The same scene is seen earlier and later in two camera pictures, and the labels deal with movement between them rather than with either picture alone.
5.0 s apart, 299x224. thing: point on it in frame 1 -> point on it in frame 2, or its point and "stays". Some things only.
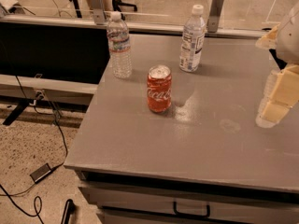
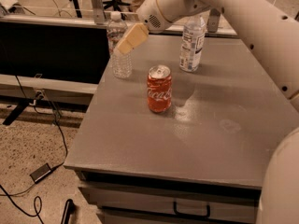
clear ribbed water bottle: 120,46 stays
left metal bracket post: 96,3 stays
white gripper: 290,42 -> 149,14
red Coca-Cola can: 159,88 stays
